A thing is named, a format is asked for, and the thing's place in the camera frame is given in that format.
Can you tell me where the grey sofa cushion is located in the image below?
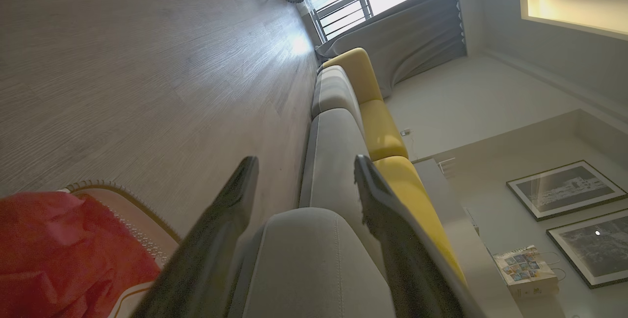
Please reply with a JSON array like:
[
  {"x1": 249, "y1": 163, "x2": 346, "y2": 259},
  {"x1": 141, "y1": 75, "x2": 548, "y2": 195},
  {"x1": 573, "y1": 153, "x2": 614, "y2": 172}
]
[{"x1": 228, "y1": 47, "x2": 469, "y2": 318}]

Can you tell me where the white laundry basket brown rim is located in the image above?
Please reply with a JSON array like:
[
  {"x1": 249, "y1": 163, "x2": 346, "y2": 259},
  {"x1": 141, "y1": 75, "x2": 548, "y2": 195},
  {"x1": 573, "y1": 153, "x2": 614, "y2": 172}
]
[{"x1": 59, "y1": 180, "x2": 182, "y2": 318}]

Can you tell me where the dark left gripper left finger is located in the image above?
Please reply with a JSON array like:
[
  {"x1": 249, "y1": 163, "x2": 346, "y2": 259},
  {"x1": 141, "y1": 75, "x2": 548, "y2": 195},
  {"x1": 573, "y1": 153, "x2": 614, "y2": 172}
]
[{"x1": 130, "y1": 156, "x2": 259, "y2": 318}]

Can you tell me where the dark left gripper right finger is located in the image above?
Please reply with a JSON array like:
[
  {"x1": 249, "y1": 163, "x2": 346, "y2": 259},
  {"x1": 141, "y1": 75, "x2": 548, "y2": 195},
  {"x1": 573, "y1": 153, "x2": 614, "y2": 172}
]
[{"x1": 354, "y1": 155, "x2": 486, "y2": 318}]

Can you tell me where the grey wall ledge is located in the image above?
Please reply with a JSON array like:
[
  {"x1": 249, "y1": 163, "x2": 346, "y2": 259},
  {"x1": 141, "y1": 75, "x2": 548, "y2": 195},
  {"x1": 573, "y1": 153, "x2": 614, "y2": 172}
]
[{"x1": 412, "y1": 159, "x2": 523, "y2": 318}]

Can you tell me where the red cloth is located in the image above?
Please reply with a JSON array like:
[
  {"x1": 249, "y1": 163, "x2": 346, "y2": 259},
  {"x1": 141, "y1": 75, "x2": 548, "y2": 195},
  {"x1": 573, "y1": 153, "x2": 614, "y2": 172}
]
[{"x1": 0, "y1": 190, "x2": 160, "y2": 318}]

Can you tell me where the black framed picture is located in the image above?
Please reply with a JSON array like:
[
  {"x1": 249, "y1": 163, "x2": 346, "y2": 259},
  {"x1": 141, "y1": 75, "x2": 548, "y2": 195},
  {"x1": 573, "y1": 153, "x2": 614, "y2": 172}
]
[
  {"x1": 546, "y1": 209, "x2": 628, "y2": 289},
  {"x1": 506, "y1": 160, "x2": 628, "y2": 221}
]

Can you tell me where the grey curtain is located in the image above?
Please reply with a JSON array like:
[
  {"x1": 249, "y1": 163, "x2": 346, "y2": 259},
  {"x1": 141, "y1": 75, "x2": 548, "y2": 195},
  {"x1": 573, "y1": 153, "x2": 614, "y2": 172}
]
[{"x1": 316, "y1": 0, "x2": 467, "y2": 99}]

